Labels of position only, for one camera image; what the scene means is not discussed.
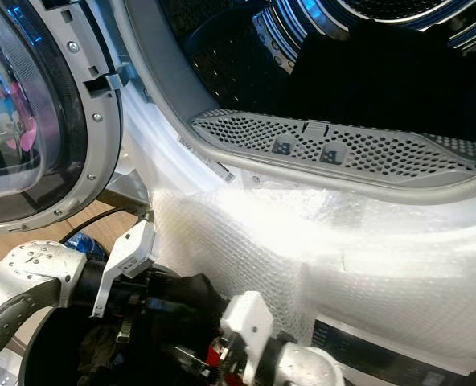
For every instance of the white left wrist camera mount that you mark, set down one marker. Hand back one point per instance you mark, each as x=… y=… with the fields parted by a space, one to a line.
x=129 y=257

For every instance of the clear bubble wrap sheet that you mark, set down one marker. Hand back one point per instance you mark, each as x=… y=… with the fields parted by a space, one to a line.
x=350 y=257

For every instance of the round black laundry basket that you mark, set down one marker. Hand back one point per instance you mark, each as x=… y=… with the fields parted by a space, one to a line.
x=33 y=354

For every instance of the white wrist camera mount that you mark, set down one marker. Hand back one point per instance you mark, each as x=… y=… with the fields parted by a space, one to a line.
x=129 y=257
x=250 y=322

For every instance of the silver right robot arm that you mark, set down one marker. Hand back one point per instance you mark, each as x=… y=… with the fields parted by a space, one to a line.
x=306 y=366

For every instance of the white front-loading dryer machine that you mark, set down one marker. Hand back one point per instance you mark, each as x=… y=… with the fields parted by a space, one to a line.
x=157 y=121

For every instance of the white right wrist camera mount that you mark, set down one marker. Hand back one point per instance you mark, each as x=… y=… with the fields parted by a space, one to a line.
x=250 y=322

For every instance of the white washer with dark panel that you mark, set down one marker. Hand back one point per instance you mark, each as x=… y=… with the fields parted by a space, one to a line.
x=407 y=354

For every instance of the grey perforated lint filter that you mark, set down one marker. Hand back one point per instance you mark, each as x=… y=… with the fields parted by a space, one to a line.
x=383 y=153

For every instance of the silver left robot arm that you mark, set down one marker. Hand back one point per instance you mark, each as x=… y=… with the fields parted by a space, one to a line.
x=29 y=273

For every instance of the round grey glass washer door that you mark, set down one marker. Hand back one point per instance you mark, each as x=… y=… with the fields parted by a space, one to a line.
x=101 y=121

